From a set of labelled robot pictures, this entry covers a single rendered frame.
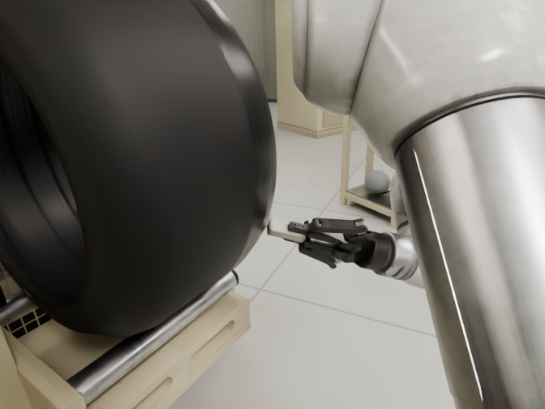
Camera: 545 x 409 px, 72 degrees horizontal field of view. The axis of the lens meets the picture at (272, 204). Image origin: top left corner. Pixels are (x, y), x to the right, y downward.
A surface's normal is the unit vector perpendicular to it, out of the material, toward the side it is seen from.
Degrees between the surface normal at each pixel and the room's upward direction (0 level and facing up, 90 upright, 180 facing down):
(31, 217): 55
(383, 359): 0
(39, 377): 0
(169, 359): 0
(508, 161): 49
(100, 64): 67
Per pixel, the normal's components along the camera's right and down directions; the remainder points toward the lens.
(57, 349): -0.03, -0.91
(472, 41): -0.28, -0.17
